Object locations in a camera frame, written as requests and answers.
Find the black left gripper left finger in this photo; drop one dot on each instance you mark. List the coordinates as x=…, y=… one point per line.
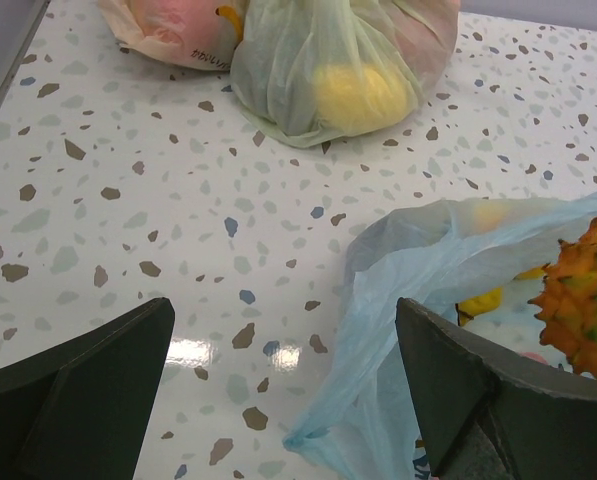
x=80, y=409

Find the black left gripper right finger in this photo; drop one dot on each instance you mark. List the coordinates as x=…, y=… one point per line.
x=486, y=412

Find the blue printed plastic bag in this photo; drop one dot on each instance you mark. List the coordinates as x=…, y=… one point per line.
x=362, y=422

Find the toy pineapple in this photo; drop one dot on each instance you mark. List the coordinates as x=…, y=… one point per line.
x=568, y=302

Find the yellow fruit in green bag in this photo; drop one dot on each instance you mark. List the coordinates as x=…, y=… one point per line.
x=357, y=100

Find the green knotted plastic bag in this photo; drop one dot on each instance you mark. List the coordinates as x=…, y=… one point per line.
x=308, y=72

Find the orange knotted plastic bag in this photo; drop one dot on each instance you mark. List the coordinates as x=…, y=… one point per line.
x=215, y=55

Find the pink fruit in orange bag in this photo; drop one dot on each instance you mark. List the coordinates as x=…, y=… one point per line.
x=177, y=20

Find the orange toy mango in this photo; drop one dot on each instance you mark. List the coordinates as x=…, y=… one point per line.
x=489, y=214

